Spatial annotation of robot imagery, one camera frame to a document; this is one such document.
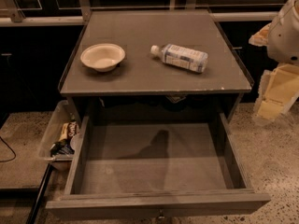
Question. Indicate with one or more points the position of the white plastic bowl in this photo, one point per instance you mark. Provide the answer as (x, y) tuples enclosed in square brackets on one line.
[(102, 57)]

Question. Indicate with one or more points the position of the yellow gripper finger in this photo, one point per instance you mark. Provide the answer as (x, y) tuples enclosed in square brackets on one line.
[(260, 38), (278, 90)]

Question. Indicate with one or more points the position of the blue plastic water bottle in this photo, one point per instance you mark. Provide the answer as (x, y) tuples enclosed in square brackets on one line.
[(181, 57)]

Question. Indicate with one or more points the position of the snack bag in bin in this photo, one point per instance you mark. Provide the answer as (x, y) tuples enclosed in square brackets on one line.
[(69, 130)]

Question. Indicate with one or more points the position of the open grey top drawer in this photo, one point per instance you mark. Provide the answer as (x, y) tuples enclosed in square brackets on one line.
[(134, 170)]

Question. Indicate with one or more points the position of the grey cabinet with top surface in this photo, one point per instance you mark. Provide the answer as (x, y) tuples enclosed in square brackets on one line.
[(141, 73)]

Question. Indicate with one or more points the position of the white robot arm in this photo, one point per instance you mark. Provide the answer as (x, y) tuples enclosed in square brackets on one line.
[(283, 38)]

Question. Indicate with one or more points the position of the metal railing frame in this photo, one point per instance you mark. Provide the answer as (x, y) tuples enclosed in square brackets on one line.
[(77, 12)]

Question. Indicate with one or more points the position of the dark snack packet in bin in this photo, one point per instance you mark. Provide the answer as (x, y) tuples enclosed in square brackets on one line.
[(61, 147)]

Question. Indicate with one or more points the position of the clear plastic storage bin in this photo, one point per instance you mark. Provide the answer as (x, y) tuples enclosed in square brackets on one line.
[(62, 114)]

